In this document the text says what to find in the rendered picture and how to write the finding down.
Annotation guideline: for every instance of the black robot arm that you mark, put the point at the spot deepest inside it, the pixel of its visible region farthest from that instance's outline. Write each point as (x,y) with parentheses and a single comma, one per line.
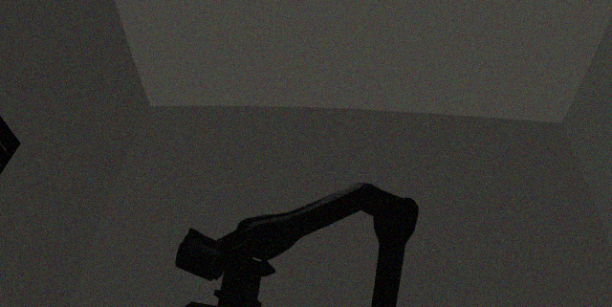
(267,236)

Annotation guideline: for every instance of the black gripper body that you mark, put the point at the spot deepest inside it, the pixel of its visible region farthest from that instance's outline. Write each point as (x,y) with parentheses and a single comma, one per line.
(230,296)

